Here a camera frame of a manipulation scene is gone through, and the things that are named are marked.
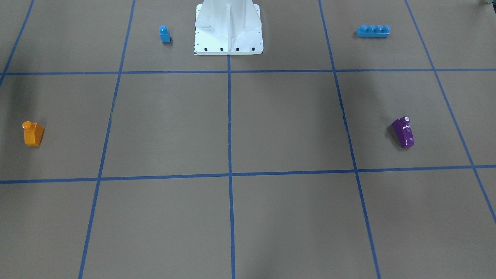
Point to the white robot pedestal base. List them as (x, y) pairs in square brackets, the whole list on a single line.
[(228, 27)]

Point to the orange trapezoid block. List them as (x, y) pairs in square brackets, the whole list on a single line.
[(33, 133)]

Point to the purple trapezoid block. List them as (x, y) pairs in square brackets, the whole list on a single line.
[(403, 131)]

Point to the brown paper table mat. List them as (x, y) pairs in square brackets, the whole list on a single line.
[(157, 163)]

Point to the small blue block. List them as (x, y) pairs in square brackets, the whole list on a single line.
[(164, 34)]

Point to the long blue four-stud block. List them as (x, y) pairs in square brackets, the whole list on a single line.
[(372, 31)]

